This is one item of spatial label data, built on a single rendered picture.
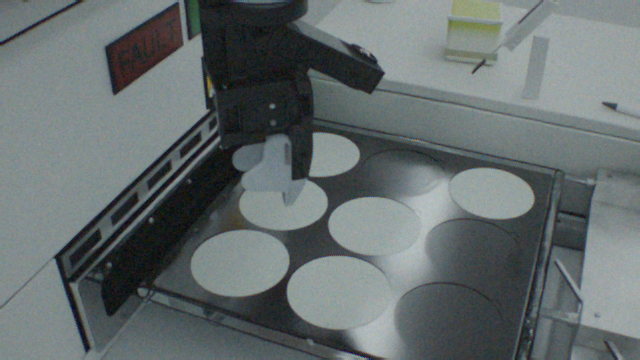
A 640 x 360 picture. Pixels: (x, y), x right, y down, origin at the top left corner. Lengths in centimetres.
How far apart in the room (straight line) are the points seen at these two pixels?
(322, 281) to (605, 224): 35
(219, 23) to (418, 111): 42
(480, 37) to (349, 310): 44
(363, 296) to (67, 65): 34
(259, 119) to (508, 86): 42
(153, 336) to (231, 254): 12
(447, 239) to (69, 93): 40
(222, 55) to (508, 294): 35
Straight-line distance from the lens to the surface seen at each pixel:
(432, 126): 89
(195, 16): 72
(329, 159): 83
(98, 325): 68
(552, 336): 75
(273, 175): 60
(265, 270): 67
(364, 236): 71
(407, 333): 62
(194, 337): 73
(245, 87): 54
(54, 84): 56
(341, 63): 57
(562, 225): 85
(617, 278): 75
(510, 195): 80
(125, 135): 65
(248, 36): 55
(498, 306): 66
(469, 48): 93
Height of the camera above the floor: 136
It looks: 35 degrees down
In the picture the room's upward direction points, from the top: straight up
